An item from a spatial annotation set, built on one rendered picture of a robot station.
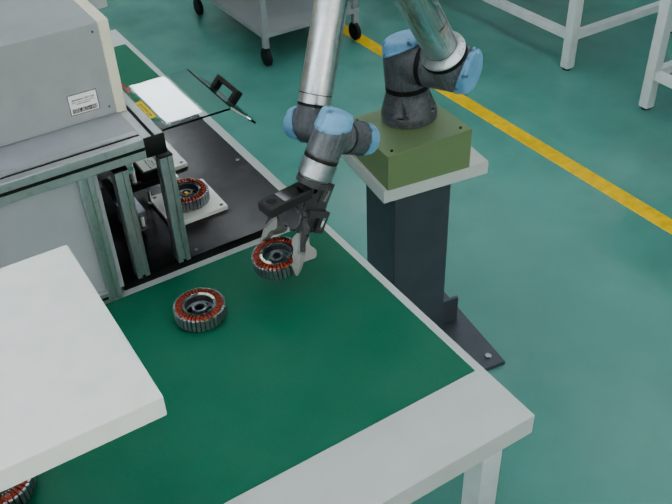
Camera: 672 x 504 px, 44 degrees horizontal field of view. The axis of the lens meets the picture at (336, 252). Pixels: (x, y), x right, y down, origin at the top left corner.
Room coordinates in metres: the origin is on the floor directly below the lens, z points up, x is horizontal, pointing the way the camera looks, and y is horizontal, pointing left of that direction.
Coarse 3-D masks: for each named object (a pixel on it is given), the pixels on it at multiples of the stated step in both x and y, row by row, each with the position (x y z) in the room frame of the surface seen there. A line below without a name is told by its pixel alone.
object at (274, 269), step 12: (264, 240) 1.48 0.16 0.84; (276, 240) 1.47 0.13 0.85; (288, 240) 1.47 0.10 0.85; (252, 252) 1.44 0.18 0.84; (264, 252) 1.45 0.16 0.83; (276, 252) 1.44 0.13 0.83; (288, 252) 1.45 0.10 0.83; (264, 264) 1.40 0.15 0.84; (276, 264) 1.39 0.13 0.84; (288, 264) 1.39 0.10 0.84; (264, 276) 1.39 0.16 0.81; (276, 276) 1.38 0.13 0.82; (288, 276) 1.38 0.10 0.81
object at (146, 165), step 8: (144, 160) 1.71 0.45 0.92; (152, 160) 1.71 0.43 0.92; (136, 168) 1.68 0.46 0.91; (144, 168) 1.67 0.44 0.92; (152, 168) 1.67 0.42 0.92; (136, 176) 1.68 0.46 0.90; (144, 176) 1.65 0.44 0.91; (152, 176) 1.66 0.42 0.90; (176, 176) 1.70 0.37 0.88; (104, 184) 1.65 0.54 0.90; (136, 184) 1.64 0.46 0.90; (144, 184) 1.65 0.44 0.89; (152, 184) 1.66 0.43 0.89; (112, 192) 1.61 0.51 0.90
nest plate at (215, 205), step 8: (152, 200) 1.74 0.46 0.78; (160, 200) 1.74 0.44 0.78; (216, 200) 1.73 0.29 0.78; (160, 208) 1.71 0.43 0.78; (200, 208) 1.70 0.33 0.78; (208, 208) 1.70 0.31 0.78; (216, 208) 1.70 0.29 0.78; (224, 208) 1.70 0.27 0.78; (184, 216) 1.67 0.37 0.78; (192, 216) 1.67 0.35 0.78; (200, 216) 1.67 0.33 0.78
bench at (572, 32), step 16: (496, 0) 4.41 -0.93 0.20; (576, 0) 3.92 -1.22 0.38; (528, 16) 4.19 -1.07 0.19; (576, 16) 3.92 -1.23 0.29; (624, 16) 4.12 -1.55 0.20; (640, 16) 4.18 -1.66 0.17; (560, 32) 3.99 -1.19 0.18; (576, 32) 3.93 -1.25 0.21; (592, 32) 4.00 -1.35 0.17; (576, 48) 3.94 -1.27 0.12; (560, 64) 3.96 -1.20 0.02
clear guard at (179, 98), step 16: (160, 80) 1.83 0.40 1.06; (176, 80) 1.83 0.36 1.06; (192, 80) 1.83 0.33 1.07; (144, 96) 1.76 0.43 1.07; (160, 96) 1.75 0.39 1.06; (176, 96) 1.75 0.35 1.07; (192, 96) 1.75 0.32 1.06; (208, 96) 1.74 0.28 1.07; (224, 96) 1.82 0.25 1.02; (160, 112) 1.67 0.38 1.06; (176, 112) 1.67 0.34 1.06; (192, 112) 1.67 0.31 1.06; (208, 112) 1.67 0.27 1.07; (240, 112) 1.70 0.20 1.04; (160, 128) 1.60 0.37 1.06
